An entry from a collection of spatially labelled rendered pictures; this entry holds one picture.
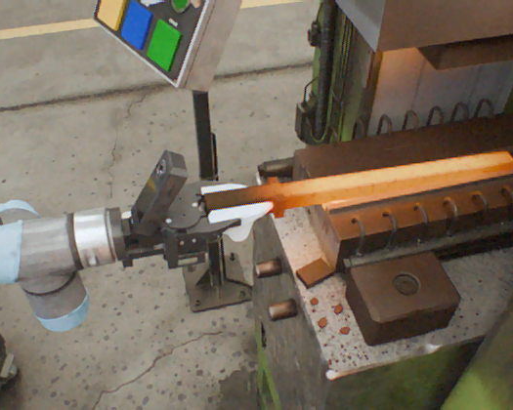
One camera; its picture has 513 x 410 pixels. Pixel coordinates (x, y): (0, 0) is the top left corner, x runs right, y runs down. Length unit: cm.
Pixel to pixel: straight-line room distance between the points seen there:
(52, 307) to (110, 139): 175
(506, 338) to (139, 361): 126
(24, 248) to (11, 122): 204
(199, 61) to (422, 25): 57
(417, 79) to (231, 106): 171
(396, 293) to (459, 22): 33
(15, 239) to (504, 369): 61
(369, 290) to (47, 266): 40
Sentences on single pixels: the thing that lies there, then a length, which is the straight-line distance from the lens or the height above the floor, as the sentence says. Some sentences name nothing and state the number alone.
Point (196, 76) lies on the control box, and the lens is 105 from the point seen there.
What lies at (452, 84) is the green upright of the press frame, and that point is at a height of 101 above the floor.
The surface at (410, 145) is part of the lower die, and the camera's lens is 88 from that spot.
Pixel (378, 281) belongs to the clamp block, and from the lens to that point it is 70.
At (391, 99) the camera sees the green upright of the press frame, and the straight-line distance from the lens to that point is 95.
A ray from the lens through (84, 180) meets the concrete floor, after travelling 231.
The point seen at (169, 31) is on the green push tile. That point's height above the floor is 104.
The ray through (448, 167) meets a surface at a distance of 82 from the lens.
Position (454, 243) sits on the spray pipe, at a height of 96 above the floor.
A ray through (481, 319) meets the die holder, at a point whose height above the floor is 91.
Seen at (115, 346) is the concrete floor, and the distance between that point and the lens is 180.
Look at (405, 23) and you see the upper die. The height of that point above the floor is 130.
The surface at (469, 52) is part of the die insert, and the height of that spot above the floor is 123.
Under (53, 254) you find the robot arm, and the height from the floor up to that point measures 102.
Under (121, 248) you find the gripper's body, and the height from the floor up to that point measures 101.
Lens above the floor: 154
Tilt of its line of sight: 47 degrees down
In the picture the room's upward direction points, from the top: straight up
